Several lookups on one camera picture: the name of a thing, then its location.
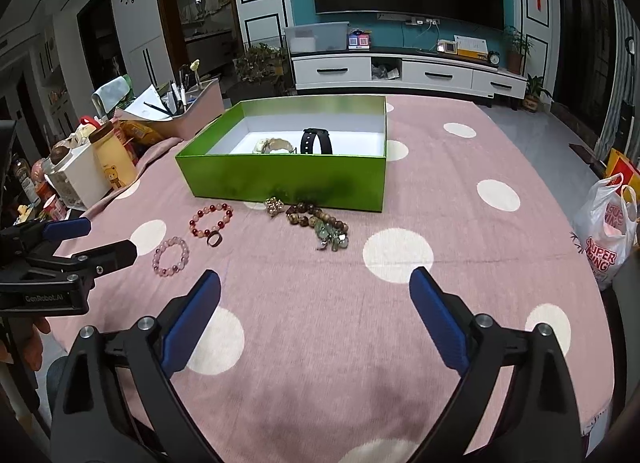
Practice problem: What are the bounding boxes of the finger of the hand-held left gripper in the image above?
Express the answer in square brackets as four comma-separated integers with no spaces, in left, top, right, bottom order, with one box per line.
[5,217,92,256]
[27,239,138,278]

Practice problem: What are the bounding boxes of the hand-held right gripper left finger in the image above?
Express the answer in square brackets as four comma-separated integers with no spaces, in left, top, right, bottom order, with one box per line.
[50,269,223,463]

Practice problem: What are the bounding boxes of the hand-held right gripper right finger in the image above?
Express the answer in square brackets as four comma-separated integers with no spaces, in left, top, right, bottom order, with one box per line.
[409,266,583,463]

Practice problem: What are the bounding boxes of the pink bead bracelet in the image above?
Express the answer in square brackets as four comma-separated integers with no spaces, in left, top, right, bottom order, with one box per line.
[152,237,190,278]

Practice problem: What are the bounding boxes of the red bead bracelet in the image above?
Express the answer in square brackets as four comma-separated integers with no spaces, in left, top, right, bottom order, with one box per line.
[189,203,234,239]

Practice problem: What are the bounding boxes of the green jade pendant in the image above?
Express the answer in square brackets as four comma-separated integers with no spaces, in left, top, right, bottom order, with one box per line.
[314,220,350,251]

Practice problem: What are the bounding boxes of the brown wooden bead bracelet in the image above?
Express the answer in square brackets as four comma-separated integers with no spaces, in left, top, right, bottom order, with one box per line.
[285,200,351,239]

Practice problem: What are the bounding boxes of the green cardboard box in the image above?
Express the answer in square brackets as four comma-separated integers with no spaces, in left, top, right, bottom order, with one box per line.
[175,96,388,214]

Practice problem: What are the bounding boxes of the black wrist watch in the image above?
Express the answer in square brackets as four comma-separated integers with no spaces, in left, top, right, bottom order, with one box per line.
[300,128,333,155]

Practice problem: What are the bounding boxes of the person's left hand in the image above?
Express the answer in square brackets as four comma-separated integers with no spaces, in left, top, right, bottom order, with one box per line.
[0,315,52,371]

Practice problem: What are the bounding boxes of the white storage box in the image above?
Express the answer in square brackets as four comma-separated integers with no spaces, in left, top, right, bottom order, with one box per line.
[45,143,113,210]

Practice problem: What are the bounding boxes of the yellow bottle with brown cap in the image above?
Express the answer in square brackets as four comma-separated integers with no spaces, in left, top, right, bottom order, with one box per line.
[89,123,137,188]

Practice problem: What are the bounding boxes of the person's leg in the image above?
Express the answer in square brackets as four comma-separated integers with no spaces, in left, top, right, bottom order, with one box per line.
[46,355,71,426]

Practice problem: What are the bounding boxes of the pink polka dot tablecloth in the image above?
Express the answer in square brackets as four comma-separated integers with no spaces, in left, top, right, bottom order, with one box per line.
[50,93,616,463]

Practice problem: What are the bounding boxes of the orange snack packets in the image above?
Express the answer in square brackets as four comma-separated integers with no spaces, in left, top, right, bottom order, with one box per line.
[115,120,166,154]

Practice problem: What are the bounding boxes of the green and white bag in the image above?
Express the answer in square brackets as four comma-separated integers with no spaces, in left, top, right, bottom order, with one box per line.
[91,75,133,118]

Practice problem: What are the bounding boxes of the white papers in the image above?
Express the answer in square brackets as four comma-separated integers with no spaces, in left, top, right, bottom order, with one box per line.
[120,84,173,121]

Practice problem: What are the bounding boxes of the bunch of pens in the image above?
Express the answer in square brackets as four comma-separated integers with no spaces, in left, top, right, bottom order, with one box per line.
[167,78,188,116]

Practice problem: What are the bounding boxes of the pink pen holder box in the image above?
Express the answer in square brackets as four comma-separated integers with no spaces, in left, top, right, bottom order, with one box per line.
[115,77,224,141]

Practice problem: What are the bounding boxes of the white plastic bag red print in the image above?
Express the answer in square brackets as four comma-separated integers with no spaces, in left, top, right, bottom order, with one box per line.
[572,173,638,291]

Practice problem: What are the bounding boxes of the dark planter with green plants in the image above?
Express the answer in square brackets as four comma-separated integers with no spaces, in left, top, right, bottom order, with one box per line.
[234,43,291,98]

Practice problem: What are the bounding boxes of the yellow and red bag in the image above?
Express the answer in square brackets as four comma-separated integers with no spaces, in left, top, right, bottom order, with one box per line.
[602,148,640,184]

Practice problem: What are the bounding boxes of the small potted floor plant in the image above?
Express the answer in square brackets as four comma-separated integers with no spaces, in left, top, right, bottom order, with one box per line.
[522,74,553,112]

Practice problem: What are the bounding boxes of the white television cabinet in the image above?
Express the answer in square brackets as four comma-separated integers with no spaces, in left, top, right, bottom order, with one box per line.
[291,45,528,100]

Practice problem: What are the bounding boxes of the potted plant in brown pot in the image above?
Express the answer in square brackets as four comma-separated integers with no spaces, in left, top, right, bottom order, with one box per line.
[505,25,533,74]

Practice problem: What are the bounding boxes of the desk calendar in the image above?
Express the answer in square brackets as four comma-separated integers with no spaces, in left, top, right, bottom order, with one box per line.
[454,35,488,61]

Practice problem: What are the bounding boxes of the clear plastic storage box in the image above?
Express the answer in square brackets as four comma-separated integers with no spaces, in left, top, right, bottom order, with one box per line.
[284,22,349,54]

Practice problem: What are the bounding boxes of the striped curtain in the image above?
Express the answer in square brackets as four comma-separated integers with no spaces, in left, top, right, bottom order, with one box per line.
[600,0,640,164]

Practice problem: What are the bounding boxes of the white wall power strip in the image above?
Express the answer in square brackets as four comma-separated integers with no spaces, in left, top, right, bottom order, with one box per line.
[377,13,441,26]

